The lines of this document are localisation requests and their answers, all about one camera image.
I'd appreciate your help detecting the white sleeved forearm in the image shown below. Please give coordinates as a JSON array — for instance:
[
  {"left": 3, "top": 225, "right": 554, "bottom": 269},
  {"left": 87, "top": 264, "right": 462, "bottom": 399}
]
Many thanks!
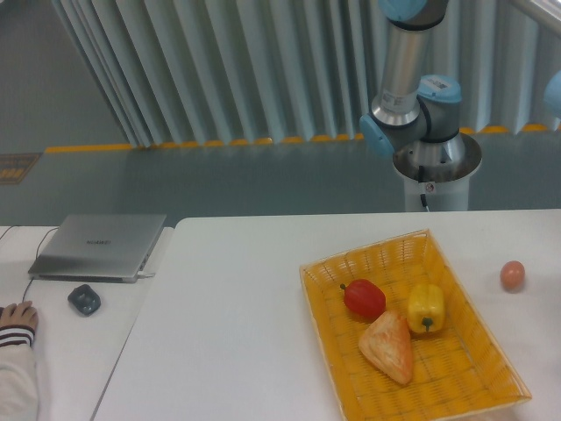
[{"left": 1, "top": 325, "right": 39, "bottom": 420}]

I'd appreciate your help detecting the white usb plug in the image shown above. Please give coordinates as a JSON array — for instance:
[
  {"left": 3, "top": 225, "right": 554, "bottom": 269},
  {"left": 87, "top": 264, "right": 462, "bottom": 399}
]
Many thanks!
[{"left": 138, "top": 272, "right": 156, "bottom": 279}]

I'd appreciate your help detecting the person's hand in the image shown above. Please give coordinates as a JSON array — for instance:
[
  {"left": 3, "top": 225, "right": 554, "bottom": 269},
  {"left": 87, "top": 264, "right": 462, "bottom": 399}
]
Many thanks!
[{"left": 0, "top": 301, "right": 39, "bottom": 333}]

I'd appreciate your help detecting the black mouse cable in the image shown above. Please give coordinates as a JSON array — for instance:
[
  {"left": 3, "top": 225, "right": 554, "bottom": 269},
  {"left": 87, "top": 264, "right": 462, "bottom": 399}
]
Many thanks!
[{"left": 0, "top": 225, "right": 60, "bottom": 304}]

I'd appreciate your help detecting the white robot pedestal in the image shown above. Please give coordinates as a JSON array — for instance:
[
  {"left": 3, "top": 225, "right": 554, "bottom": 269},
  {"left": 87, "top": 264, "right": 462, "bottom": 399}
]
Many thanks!
[{"left": 401, "top": 176, "right": 470, "bottom": 212}]

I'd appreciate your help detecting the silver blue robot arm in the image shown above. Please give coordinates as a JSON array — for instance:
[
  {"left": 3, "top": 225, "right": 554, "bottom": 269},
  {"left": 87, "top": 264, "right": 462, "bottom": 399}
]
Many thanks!
[{"left": 359, "top": 1, "right": 560, "bottom": 183}]

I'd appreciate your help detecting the yellow woven basket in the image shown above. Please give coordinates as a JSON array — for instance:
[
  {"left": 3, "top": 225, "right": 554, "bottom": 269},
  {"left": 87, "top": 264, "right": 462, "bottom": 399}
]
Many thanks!
[{"left": 299, "top": 227, "right": 533, "bottom": 421}]

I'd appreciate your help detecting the triangular pastry bread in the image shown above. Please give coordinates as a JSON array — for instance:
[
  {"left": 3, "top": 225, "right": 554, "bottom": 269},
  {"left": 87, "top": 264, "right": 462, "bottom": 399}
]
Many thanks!
[{"left": 359, "top": 310, "right": 413, "bottom": 385}]

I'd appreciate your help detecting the yellow bell pepper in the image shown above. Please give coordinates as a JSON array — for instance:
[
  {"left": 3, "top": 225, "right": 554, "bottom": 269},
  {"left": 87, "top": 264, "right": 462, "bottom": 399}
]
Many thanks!
[{"left": 407, "top": 283, "right": 445, "bottom": 333}]

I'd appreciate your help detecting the black pedestal cable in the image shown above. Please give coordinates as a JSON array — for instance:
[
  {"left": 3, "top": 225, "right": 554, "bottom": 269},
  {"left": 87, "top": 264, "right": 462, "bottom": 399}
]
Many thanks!
[{"left": 417, "top": 164, "right": 432, "bottom": 213}]

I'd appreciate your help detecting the red bell pepper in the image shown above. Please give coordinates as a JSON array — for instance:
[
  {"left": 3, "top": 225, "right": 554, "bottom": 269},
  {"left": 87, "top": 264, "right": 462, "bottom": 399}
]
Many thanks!
[{"left": 339, "top": 279, "right": 387, "bottom": 320}]

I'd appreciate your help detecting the silver laptop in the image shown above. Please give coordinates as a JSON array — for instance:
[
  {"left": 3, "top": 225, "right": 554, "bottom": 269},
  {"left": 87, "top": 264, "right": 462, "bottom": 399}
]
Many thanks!
[{"left": 28, "top": 214, "right": 166, "bottom": 283}]

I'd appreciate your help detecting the folded grey partition screen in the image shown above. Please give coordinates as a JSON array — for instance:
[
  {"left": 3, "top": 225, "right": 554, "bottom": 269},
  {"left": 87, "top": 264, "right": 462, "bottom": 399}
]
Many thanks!
[{"left": 54, "top": 1, "right": 560, "bottom": 147}]

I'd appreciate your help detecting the brown egg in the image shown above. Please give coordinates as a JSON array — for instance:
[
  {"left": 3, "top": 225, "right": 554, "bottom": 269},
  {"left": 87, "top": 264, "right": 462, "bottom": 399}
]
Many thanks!
[{"left": 500, "top": 260, "right": 525, "bottom": 292}]

